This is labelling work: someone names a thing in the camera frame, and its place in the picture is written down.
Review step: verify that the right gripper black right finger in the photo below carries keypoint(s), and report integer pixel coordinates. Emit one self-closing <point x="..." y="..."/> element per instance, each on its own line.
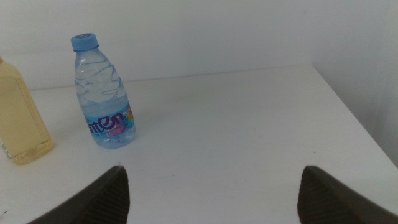
<point x="326" y="202"/>

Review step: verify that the yellow tea bottle white cap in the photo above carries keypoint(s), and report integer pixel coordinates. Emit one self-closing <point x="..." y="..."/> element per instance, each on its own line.
<point x="18" y="118"/>

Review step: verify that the clear water bottle blue cap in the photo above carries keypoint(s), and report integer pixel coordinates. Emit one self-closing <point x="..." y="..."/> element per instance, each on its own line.
<point x="102" y="102"/>

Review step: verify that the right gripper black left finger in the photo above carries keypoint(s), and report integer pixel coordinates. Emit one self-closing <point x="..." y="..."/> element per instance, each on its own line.
<point x="105" y="199"/>

